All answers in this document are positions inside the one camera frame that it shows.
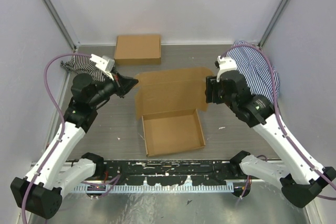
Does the folded closed cardboard box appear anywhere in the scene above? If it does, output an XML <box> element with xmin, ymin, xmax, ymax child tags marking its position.
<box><xmin>114</xmin><ymin>34</ymin><xmax>161</xmax><ymax>66</ymax></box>

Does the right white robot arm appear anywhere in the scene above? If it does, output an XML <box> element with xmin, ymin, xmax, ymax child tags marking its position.
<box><xmin>205</xmin><ymin>70</ymin><xmax>335</xmax><ymax>208</ymax></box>

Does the blue white striped cloth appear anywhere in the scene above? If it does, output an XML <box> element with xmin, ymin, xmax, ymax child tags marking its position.
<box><xmin>227</xmin><ymin>40</ymin><xmax>280</xmax><ymax>103</ymax></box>

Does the cardboard box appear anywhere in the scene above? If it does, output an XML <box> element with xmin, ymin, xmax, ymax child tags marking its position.
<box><xmin>114</xmin><ymin>34</ymin><xmax>161</xmax><ymax>66</ymax></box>
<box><xmin>135</xmin><ymin>67</ymin><xmax>213</xmax><ymax>157</ymax></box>

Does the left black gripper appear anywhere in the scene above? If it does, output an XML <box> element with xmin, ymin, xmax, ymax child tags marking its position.
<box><xmin>90</xmin><ymin>68</ymin><xmax>139</xmax><ymax>107</ymax></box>

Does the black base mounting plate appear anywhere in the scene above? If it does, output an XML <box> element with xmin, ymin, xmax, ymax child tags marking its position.
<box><xmin>92</xmin><ymin>159</ymin><xmax>251</xmax><ymax>186</ymax></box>

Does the aluminium frame post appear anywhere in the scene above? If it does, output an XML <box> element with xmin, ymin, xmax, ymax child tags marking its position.
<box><xmin>258</xmin><ymin>0</ymin><xmax>290</xmax><ymax>48</ymax></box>
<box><xmin>42</xmin><ymin>0</ymin><xmax>78</xmax><ymax>51</ymax></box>

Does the slotted grey cable duct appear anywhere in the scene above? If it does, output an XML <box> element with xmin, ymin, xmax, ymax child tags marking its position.
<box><xmin>70</xmin><ymin>183</ymin><xmax>234</xmax><ymax>194</ymax></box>

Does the black white striped cloth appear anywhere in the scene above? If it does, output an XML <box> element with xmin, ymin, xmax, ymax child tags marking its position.
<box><xmin>60</xmin><ymin>55</ymin><xmax>107</xmax><ymax>82</ymax></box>

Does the left aluminium frame post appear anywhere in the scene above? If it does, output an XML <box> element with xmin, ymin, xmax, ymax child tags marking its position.
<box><xmin>42</xmin><ymin>0</ymin><xmax>78</xmax><ymax>51</ymax></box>

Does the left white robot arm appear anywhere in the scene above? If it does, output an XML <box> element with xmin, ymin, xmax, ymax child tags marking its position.
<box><xmin>10</xmin><ymin>73</ymin><xmax>138</xmax><ymax>222</ymax></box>

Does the right aluminium frame post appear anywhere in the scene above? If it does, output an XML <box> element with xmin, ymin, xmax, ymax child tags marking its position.
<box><xmin>258</xmin><ymin>0</ymin><xmax>290</xmax><ymax>48</ymax></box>

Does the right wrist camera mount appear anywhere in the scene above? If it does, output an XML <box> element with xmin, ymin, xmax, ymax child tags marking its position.
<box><xmin>215</xmin><ymin>56</ymin><xmax>237</xmax><ymax>82</ymax></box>

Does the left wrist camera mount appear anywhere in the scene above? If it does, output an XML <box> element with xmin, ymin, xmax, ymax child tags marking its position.
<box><xmin>90</xmin><ymin>54</ymin><xmax>115</xmax><ymax>80</ymax></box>

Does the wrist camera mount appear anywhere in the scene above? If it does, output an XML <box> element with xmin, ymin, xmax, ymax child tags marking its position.
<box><xmin>215</xmin><ymin>56</ymin><xmax>237</xmax><ymax>82</ymax></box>
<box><xmin>90</xmin><ymin>54</ymin><xmax>115</xmax><ymax>80</ymax></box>

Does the aluminium front rail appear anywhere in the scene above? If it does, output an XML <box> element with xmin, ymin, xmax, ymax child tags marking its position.
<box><xmin>25</xmin><ymin>159</ymin><xmax>313</xmax><ymax>183</ymax></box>

